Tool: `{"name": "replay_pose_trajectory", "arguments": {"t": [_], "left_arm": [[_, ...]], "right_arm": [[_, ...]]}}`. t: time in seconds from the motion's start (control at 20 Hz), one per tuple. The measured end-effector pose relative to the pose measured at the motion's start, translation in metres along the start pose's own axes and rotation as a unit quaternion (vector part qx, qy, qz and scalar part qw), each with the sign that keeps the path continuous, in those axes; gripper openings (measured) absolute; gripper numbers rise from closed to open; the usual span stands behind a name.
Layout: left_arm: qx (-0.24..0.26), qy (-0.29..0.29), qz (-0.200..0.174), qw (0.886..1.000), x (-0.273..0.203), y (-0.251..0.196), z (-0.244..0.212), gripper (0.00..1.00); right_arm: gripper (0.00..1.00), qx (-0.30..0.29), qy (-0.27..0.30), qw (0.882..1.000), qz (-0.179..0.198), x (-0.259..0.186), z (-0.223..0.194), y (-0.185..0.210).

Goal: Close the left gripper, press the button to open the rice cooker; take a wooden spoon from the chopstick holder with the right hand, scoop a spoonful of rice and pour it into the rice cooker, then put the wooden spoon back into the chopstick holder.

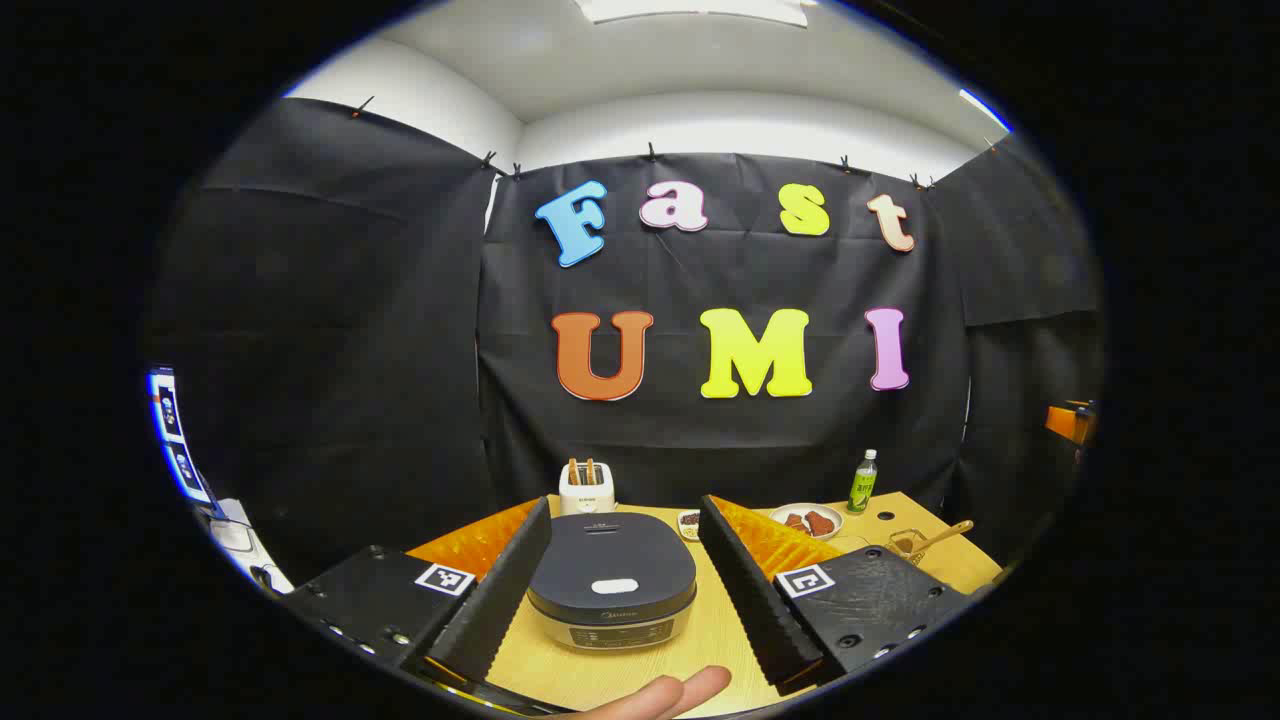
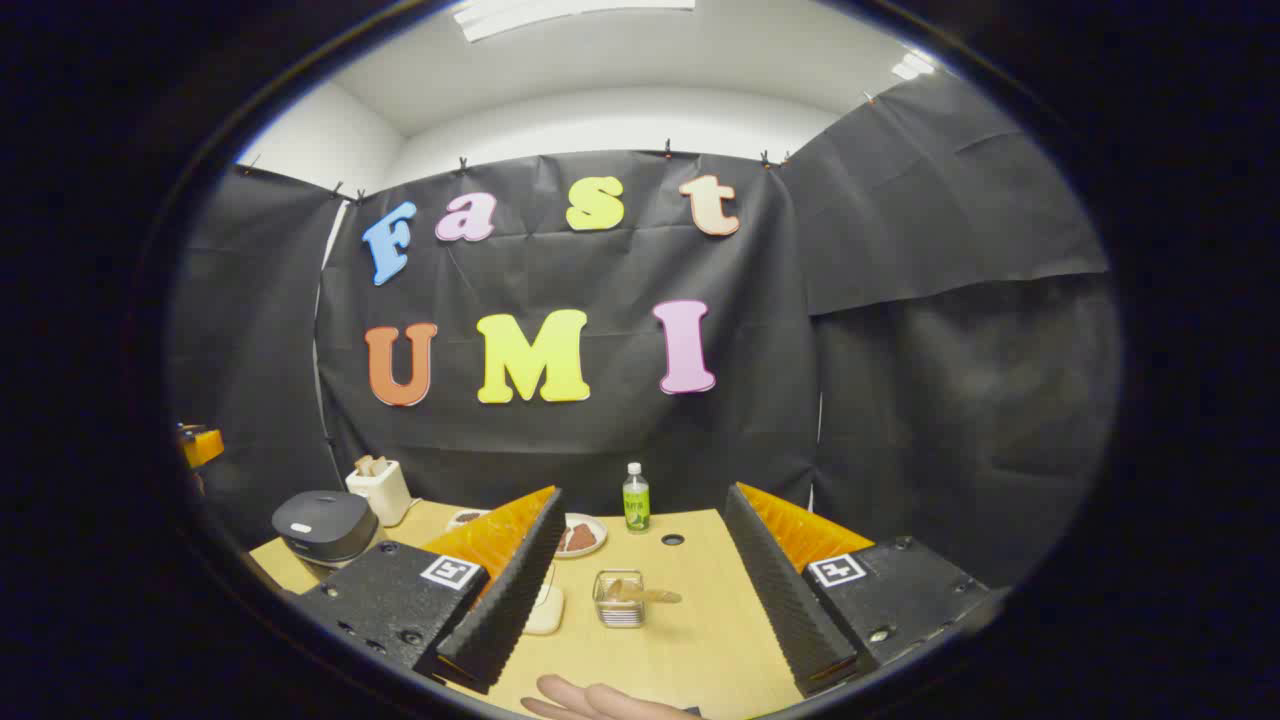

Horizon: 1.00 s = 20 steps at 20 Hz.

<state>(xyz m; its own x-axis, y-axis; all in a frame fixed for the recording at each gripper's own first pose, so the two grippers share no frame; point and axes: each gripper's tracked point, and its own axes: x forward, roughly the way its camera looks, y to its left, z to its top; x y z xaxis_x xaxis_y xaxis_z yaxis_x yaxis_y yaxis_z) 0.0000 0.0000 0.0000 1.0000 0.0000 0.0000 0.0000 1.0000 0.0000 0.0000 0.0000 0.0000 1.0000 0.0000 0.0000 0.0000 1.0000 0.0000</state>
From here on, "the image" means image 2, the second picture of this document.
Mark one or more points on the white divided grain dish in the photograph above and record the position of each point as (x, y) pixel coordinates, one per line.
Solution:
(466, 518)

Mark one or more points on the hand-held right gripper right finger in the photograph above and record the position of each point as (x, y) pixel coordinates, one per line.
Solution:
(775, 590)

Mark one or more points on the wooden spoon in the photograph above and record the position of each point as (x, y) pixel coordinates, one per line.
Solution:
(640, 594)

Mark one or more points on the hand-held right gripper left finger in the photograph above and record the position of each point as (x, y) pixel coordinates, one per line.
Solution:
(510, 590)

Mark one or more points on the brown meat slice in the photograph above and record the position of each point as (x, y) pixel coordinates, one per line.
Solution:
(580, 537)

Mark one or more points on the dark grey rice cooker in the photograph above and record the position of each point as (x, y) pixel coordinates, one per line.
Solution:
(325, 525)

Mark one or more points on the white round plate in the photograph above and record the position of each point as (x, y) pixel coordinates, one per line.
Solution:
(598, 535)

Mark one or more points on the black backdrop cloth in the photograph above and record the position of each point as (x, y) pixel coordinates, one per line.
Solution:
(900, 350)

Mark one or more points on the cream utensil box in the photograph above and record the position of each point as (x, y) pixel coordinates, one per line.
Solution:
(385, 495)

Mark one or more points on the green drink bottle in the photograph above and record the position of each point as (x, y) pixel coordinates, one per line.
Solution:
(636, 505)

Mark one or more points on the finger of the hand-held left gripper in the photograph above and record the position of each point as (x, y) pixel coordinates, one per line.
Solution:
(202, 446)

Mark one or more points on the long ceiling light panel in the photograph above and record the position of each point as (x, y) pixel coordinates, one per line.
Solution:
(570, 14)

